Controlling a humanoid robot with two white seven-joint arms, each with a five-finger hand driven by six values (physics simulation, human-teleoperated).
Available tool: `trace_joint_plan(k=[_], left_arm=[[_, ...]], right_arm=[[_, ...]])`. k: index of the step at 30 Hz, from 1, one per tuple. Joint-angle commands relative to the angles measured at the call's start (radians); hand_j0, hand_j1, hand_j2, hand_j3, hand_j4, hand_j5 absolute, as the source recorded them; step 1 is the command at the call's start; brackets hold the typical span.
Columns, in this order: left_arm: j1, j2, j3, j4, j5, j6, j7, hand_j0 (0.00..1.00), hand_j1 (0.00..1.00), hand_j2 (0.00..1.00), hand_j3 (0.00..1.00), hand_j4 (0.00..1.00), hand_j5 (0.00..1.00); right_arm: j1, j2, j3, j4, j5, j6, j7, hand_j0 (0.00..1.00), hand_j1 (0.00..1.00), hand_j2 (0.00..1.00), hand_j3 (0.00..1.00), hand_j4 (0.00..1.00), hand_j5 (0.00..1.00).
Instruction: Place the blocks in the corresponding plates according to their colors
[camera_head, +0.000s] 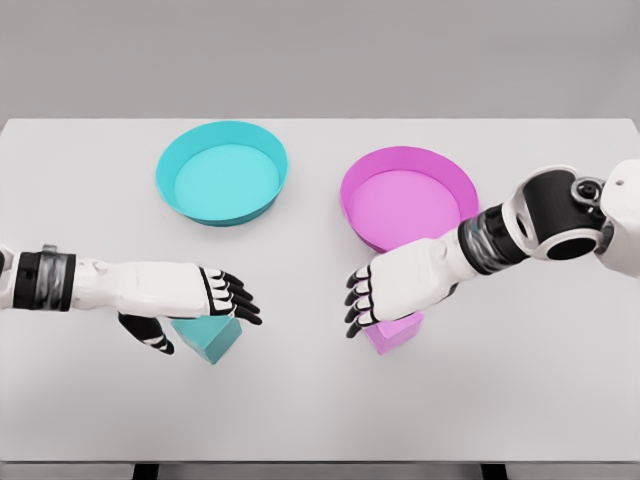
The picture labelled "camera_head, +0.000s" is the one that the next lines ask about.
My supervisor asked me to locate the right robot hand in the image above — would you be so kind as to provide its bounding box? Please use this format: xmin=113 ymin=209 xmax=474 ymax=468
xmin=343 ymin=237 xmax=456 ymax=340

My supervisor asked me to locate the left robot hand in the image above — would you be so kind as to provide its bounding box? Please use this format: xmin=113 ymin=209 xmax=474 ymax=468
xmin=116 ymin=261 xmax=263 ymax=357

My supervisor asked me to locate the pink block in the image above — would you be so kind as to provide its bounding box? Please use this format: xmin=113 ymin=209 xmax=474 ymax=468
xmin=363 ymin=311 xmax=424 ymax=357

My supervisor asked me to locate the cyan block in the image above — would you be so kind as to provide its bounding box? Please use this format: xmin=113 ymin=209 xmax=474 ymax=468
xmin=170 ymin=314 xmax=244 ymax=366

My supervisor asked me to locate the pink plate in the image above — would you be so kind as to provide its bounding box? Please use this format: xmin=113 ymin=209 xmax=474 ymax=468
xmin=339 ymin=145 xmax=480 ymax=255

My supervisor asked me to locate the cyan plate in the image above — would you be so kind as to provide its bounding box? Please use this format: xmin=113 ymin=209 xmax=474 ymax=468
xmin=155 ymin=119 xmax=290 ymax=229

